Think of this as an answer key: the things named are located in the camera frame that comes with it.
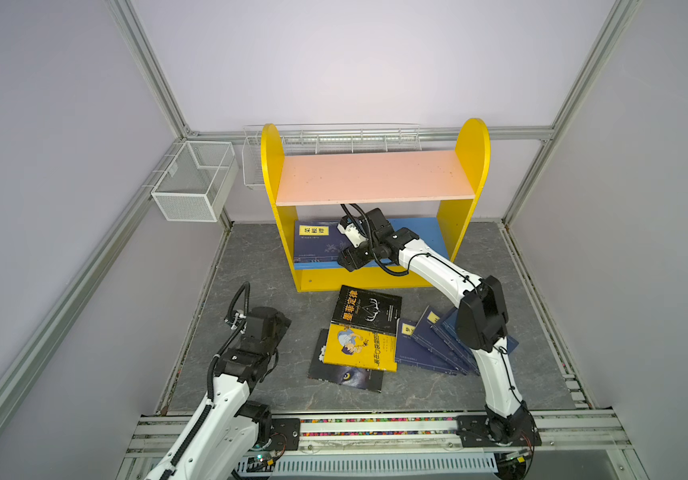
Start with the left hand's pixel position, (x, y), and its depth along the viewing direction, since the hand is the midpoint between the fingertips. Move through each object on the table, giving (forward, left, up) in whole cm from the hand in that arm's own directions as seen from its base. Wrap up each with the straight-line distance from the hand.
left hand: (280, 325), depth 82 cm
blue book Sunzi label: (+17, -10, +5) cm, 21 cm away
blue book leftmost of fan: (-7, -38, -10) cm, 39 cm away
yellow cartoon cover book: (-5, -20, -6) cm, 22 cm away
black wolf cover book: (-13, -21, -9) cm, 26 cm away
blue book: (+22, -11, +7) cm, 26 cm away
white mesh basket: (+51, +31, +12) cm, 61 cm away
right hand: (+19, -20, +5) cm, 28 cm away
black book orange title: (+7, -25, -8) cm, 27 cm away
